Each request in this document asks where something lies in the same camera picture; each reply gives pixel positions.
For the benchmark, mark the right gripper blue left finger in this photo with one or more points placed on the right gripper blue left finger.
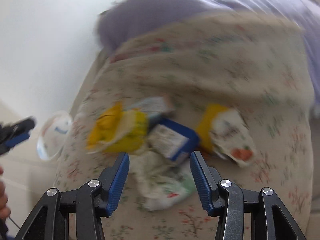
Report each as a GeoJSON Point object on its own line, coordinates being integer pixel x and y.
{"type": "Point", "coordinates": [112, 181]}

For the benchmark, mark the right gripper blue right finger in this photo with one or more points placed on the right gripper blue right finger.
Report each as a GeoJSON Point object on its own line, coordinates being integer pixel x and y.
{"type": "Point", "coordinates": [206, 180]}

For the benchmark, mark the person's hand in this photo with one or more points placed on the person's hand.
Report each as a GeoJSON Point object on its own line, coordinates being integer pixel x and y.
{"type": "Point", "coordinates": [5, 211]}

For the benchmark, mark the dark blue white carton box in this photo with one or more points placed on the dark blue white carton box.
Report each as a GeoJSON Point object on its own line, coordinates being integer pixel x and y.
{"type": "Point", "coordinates": [173, 141]}

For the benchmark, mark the yellow sponge block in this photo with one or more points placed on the yellow sponge block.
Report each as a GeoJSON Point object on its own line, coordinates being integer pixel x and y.
{"type": "Point", "coordinates": [204, 126]}

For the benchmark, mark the floral beige bed cover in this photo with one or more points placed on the floral beige bed cover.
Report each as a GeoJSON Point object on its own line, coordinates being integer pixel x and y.
{"type": "Point", "coordinates": [254, 63]}

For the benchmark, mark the white tissue paper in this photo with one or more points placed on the white tissue paper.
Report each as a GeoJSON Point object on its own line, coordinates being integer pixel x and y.
{"type": "Point", "coordinates": [161, 183]}

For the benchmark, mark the yellow snack bag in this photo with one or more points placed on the yellow snack bag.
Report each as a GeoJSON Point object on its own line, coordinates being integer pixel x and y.
{"type": "Point", "coordinates": [118, 130]}

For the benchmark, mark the light blue carton box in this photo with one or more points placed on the light blue carton box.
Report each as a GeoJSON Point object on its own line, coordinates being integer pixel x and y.
{"type": "Point", "coordinates": [156, 108]}

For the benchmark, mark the white nut snack wrapper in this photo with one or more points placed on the white nut snack wrapper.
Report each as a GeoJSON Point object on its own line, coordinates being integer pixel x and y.
{"type": "Point", "coordinates": [231, 139]}

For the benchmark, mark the blue black finger of the left gripper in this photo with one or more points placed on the blue black finger of the left gripper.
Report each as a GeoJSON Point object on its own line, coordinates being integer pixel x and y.
{"type": "Point", "coordinates": [16, 133]}

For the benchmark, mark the lavender purple blanket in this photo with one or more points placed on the lavender purple blanket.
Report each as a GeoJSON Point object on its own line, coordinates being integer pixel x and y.
{"type": "Point", "coordinates": [131, 18]}

